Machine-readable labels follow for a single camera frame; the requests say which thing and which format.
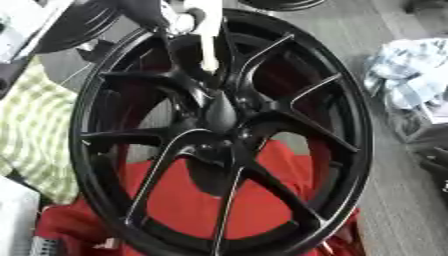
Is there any white box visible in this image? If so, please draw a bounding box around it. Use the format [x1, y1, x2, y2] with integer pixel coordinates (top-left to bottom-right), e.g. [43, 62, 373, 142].
[0, 175, 42, 256]

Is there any black spoked wheel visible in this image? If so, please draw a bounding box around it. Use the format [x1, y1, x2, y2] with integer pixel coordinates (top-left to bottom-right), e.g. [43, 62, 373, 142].
[68, 8, 375, 256]

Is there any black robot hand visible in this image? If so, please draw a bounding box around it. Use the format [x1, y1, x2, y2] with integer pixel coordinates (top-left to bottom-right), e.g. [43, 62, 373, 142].
[112, 0, 207, 83]

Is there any blue white cloth bundle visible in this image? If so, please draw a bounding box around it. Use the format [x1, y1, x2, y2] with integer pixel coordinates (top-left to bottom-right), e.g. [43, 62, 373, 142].
[362, 37, 448, 112]

